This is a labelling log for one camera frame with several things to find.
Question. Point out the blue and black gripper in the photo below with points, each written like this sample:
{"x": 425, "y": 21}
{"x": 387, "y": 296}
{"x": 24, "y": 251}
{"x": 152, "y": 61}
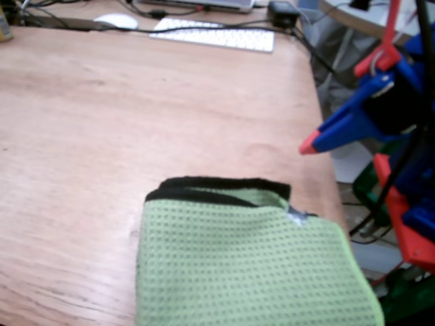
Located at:
{"x": 351, "y": 123}

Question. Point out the green waffle cloth black trim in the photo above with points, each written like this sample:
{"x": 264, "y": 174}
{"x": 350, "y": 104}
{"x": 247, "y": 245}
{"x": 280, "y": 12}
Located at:
{"x": 238, "y": 265}

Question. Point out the blue and red robot arm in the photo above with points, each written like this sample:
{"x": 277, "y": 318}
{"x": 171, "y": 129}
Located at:
{"x": 421, "y": 190}

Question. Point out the green clamp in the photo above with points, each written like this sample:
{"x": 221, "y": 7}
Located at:
{"x": 365, "y": 190}
{"x": 414, "y": 299}

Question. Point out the grey fabric trousers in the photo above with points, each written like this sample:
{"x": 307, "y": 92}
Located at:
{"x": 326, "y": 34}

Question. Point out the round white table top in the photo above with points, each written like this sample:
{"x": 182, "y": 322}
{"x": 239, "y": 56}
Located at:
{"x": 357, "y": 20}

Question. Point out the small black device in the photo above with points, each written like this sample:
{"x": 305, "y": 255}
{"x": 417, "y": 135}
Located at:
{"x": 360, "y": 4}

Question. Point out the black box device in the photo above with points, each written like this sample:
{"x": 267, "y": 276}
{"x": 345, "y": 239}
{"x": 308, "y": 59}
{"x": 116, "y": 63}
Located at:
{"x": 282, "y": 15}

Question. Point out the white flat keyboard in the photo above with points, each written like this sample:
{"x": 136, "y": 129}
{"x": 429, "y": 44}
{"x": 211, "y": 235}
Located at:
{"x": 217, "y": 35}

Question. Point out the white computer mouse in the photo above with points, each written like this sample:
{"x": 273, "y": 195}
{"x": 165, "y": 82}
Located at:
{"x": 115, "y": 21}

